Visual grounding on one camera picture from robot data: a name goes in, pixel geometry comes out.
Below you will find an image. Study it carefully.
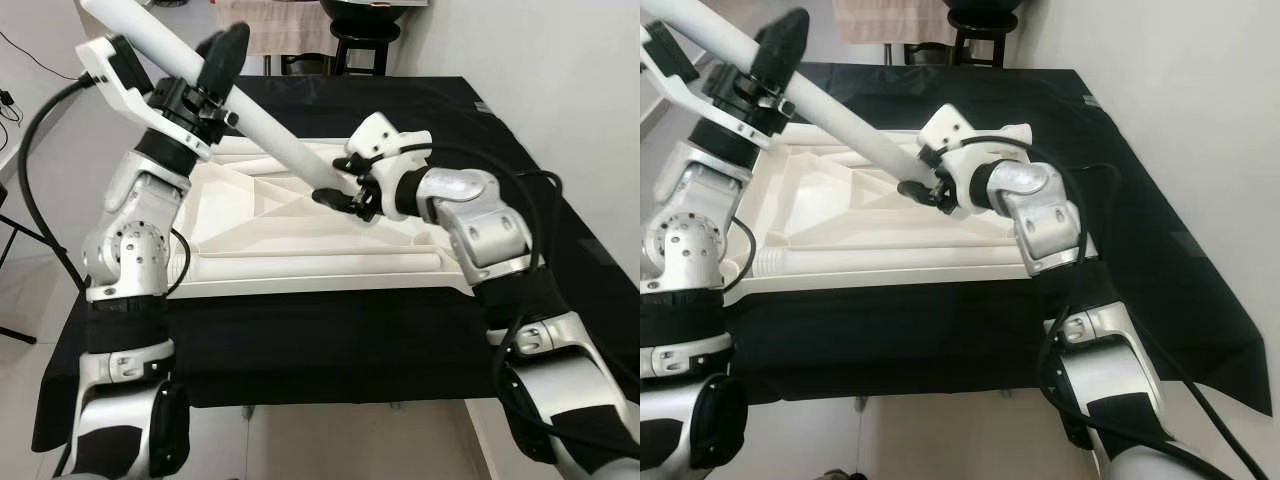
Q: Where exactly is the white plastic children table top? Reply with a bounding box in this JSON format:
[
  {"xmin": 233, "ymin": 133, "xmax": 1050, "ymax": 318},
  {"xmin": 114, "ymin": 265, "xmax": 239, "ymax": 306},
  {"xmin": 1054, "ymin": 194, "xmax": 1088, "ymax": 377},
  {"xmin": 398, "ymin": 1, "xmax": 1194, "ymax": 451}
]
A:
[
  {"xmin": 165, "ymin": 135, "xmax": 476, "ymax": 299},
  {"xmin": 722, "ymin": 135, "xmax": 1041, "ymax": 296}
]

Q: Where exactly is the beige hanging towel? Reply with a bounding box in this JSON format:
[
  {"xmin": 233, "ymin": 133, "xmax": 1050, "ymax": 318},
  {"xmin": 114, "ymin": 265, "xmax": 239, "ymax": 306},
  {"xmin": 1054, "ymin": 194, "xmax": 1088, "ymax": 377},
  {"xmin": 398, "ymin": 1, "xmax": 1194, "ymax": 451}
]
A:
[
  {"xmin": 243, "ymin": 0, "xmax": 336, "ymax": 57},
  {"xmin": 832, "ymin": 0, "xmax": 956, "ymax": 45}
]

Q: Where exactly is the black round stool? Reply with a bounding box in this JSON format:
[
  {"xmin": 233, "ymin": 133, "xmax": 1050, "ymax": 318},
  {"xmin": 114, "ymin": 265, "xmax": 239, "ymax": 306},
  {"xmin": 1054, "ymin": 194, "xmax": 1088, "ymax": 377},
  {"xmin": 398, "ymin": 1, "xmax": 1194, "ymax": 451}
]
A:
[
  {"xmin": 943, "ymin": 0, "xmax": 1021, "ymax": 69},
  {"xmin": 318, "ymin": 0, "xmax": 406, "ymax": 77}
]

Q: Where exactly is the black table cloth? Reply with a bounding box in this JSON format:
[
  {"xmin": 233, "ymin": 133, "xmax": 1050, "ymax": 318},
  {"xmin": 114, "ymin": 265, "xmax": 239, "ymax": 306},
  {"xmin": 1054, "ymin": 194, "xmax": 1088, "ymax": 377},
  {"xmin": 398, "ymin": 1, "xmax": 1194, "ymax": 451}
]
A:
[
  {"xmin": 30, "ymin": 75, "xmax": 641, "ymax": 453},
  {"xmin": 722, "ymin": 62, "xmax": 1273, "ymax": 416}
]

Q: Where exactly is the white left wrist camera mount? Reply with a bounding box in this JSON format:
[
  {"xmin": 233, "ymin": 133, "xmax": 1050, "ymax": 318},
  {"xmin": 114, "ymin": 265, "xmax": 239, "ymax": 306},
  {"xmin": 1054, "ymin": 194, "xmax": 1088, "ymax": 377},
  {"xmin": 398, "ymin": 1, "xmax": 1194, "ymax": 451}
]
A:
[
  {"xmin": 75, "ymin": 35, "xmax": 216, "ymax": 163},
  {"xmin": 640, "ymin": 22, "xmax": 776, "ymax": 151}
]

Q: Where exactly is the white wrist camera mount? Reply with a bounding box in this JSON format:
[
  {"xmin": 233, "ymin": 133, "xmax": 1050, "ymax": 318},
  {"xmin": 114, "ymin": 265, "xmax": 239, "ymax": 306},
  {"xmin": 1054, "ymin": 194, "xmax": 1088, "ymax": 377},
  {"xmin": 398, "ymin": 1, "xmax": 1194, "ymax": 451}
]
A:
[
  {"xmin": 345, "ymin": 112, "xmax": 433, "ymax": 201},
  {"xmin": 918, "ymin": 103, "xmax": 1033, "ymax": 216},
  {"xmin": 75, "ymin": 35, "xmax": 216, "ymax": 163},
  {"xmin": 640, "ymin": 22, "xmax": 776, "ymax": 151}
]

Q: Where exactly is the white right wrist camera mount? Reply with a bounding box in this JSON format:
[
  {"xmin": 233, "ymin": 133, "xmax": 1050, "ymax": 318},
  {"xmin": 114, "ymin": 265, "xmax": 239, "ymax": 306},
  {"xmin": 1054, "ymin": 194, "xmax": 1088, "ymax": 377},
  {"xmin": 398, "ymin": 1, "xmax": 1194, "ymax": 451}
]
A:
[
  {"xmin": 345, "ymin": 112, "xmax": 433, "ymax": 201},
  {"xmin": 918, "ymin": 103, "xmax": 1033, "ymax": 216}
]

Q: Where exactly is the black metal rack frame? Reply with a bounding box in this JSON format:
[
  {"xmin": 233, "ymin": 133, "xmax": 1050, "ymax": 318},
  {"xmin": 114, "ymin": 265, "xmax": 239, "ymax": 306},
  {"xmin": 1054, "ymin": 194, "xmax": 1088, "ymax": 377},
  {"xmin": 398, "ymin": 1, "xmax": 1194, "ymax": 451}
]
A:
[
  {"xmin": 880, "ymin": 40, "xmax": 961, "ymax": 69},
  {"xmin": 262, "ymin": 50, "xmax": 336, "ymax": 77}
]

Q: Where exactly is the black charger with wire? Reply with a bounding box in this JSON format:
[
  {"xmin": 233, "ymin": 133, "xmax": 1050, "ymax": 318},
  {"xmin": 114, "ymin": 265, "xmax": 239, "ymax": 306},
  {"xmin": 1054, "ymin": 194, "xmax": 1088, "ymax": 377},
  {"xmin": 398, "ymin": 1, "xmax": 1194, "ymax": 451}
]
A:
[{"xmin": 0, "ymin": 28, "xmax": 66, "ymax": 126}]

